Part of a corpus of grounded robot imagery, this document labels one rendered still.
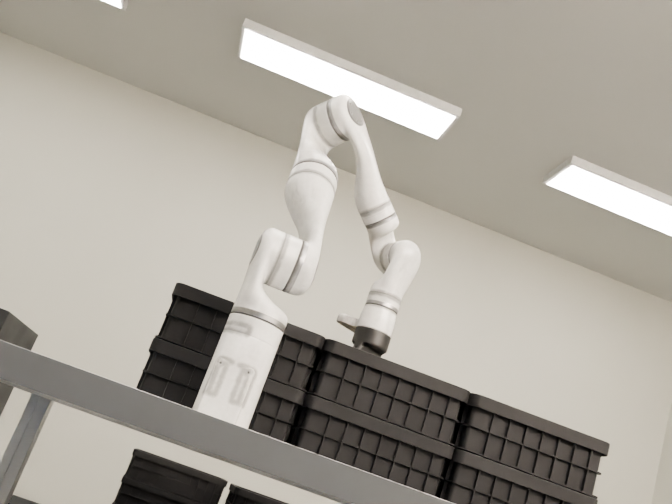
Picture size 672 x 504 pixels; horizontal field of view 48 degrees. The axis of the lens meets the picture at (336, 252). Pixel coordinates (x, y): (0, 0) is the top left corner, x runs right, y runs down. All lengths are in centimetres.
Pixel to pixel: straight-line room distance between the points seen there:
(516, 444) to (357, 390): 33
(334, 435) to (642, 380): 460
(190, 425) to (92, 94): 465
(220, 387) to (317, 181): 42
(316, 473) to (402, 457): 55
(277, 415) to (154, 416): 52
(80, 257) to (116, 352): 65
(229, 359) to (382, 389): 38
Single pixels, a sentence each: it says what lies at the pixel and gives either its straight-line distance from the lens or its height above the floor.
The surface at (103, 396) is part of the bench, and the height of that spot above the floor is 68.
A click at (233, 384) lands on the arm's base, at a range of 118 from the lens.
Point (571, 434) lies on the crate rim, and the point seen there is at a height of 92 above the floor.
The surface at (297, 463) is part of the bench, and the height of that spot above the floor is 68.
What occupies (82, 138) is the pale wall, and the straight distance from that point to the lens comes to 535.
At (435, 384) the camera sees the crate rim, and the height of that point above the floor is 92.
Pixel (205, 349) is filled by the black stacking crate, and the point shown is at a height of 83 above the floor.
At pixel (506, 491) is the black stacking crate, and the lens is 154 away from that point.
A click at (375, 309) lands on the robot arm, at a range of 155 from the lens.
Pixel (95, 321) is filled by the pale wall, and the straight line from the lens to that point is 501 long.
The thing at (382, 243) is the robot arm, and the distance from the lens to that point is 162.
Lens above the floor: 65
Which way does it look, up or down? 17 degrees up
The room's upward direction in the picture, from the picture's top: 20 degrees clockwise
